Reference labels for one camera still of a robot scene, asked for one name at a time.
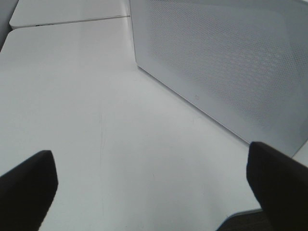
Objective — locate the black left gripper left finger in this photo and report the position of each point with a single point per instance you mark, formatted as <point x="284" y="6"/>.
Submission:
<point x="27" y="192"/>

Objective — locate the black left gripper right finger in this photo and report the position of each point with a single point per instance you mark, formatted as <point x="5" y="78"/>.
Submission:
<point x="280" y="185"/>

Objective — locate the white microwave door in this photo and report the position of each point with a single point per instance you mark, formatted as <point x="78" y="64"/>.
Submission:
<point x="244" y="63"/>

